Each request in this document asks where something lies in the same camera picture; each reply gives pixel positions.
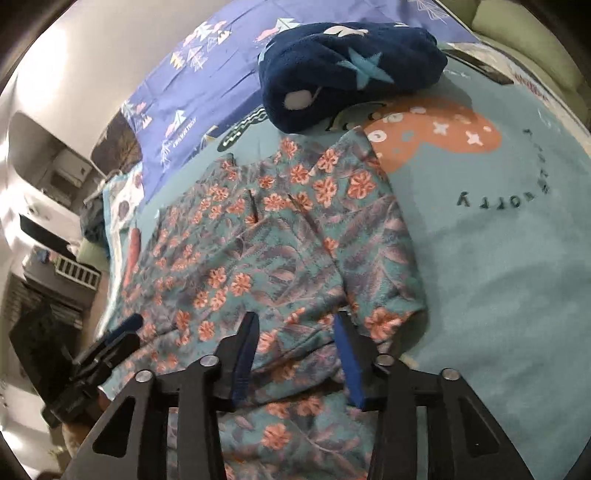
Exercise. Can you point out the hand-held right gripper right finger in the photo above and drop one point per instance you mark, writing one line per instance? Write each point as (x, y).
(348, 364)

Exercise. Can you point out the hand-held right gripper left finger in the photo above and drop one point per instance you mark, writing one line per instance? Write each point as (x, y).
(242, 364)

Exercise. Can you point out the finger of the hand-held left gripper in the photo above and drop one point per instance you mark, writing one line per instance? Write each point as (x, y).
(124, 326)

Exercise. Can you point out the teal floral garment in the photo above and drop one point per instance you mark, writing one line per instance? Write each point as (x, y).
(277, 240)

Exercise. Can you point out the black slatted shelf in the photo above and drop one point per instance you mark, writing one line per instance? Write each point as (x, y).
(46, 332)

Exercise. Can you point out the white slatted crate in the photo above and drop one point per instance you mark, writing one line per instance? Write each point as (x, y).
(78, 272)

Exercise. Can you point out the green pillow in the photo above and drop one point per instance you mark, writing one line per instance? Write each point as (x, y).
(92, 256)
(521, 41)

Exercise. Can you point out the dark blue cloth pile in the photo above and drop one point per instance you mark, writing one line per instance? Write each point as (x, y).
(94, 219)

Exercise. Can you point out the white shell print quilt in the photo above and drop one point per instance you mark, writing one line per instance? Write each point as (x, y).
(121, 203)

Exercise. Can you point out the teal cartoon print bedsheet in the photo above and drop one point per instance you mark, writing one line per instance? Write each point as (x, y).
(485, 277)

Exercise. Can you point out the dark patterned cloth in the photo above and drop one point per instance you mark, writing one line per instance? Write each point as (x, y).
(117, 145)

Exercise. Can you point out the white cabinet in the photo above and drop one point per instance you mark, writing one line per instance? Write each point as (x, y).
(51, 157)

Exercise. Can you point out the purple tree print sheet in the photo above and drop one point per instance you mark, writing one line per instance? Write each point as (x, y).
(207, 92)

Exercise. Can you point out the navy star fleece blanket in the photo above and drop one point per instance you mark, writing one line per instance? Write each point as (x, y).
(346, 78)

